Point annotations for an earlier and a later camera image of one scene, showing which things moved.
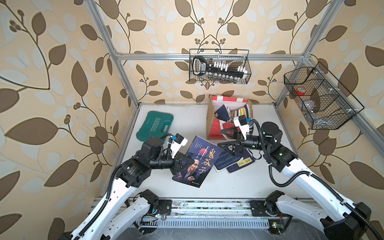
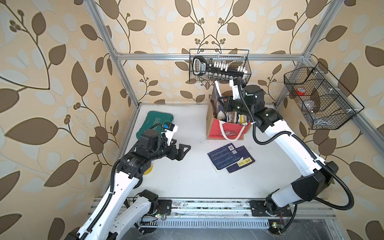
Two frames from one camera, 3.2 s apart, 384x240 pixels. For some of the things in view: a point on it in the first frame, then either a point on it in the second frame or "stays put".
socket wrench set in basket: x=217 y=70 stays put
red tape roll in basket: x=300 y=91 stays put
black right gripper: x=236 y=146 -> x=227 y=105
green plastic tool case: x=156 y=124 stays put
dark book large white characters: x=205 y=155 -> x=217 y=104
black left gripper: x=178 y=160 -> x=179 y=155
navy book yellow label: x=226 y=159 -> x=244 y=161
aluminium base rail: x=211 y=213 stays put
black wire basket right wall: x=325 y=103 stays put
